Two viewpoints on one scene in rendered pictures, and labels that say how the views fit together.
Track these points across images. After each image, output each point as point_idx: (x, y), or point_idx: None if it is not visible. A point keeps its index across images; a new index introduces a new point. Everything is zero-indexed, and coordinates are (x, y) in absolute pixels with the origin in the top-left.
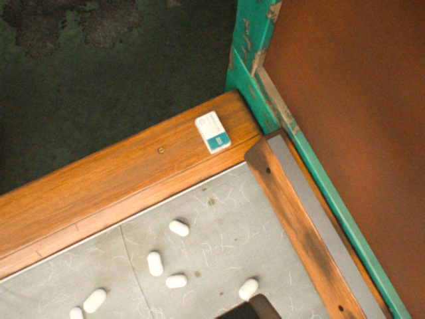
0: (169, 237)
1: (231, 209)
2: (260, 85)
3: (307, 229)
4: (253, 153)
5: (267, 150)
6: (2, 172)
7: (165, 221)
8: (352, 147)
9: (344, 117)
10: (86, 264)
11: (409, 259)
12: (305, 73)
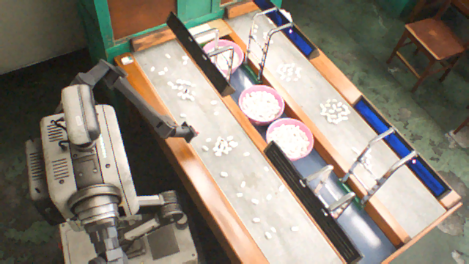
0: (154, 72)
1: (147, 60)
2: (118, 42)
3: (154, 37)
4: (135, 47)
5: (135, 42)
6: None
7: (150, 72)
8: (139, 17)
9: (134, 16)
10: (161, 88)
11: (160, 14)
12: (123, 23)
